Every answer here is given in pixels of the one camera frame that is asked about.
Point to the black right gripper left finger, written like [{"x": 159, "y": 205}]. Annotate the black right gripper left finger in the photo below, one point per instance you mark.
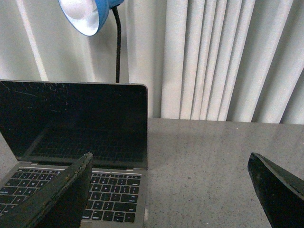
[{"x": 59, "y": 204}]

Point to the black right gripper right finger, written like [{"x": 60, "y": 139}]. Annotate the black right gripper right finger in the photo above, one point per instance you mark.
[{"x": 280, "y": 193}]

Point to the grey laptop with black screen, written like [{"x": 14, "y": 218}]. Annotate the grey laptop with black screen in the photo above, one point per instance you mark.
[{"x": 50, "y": 125}]

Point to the white pleated curtain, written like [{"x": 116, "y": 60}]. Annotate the white pleated curtain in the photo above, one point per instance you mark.
[{"x": 221, "y": 60}]

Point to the blue gooseneck desk lamp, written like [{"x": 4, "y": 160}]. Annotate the blue gooseneck desk lamp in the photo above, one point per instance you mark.
[{"x": 89, "y": 16}]

